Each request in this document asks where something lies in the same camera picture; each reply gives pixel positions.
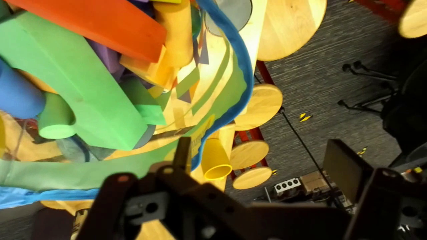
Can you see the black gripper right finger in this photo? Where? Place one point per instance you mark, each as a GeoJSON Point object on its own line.
{"type": "Point", "coordinates": [389, 207]}

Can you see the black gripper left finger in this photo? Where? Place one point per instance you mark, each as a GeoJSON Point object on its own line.
{"type": "Point", "coordinates": [187, 210]}

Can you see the orange rectangular foam block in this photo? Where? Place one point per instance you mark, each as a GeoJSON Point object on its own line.
{"type": "Point", "coordinates": [117, 24]}

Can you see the green arch foam block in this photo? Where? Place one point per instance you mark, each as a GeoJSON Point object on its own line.
{"type": "Point", "coordinates": [105, 116]}

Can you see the green cylinder foam block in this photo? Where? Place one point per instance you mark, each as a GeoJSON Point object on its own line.
{"type": "Point", "coordinates": [57, 119]}

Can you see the clear toy bag with blocks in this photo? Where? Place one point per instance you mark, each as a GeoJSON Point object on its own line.
{"type": "Point", "coordinates": [194, 100]}

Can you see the purple foam block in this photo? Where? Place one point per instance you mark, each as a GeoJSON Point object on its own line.
{"type": "Point", "coordinates": [109, 58]}

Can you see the blue cylinder foam block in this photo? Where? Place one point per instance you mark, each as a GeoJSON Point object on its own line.
{"type": "Point", "coordinates": [18, 96]}

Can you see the yellow foam block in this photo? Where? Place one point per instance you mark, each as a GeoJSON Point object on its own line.
{"type": "Point", "coordinates": [177, 20]}

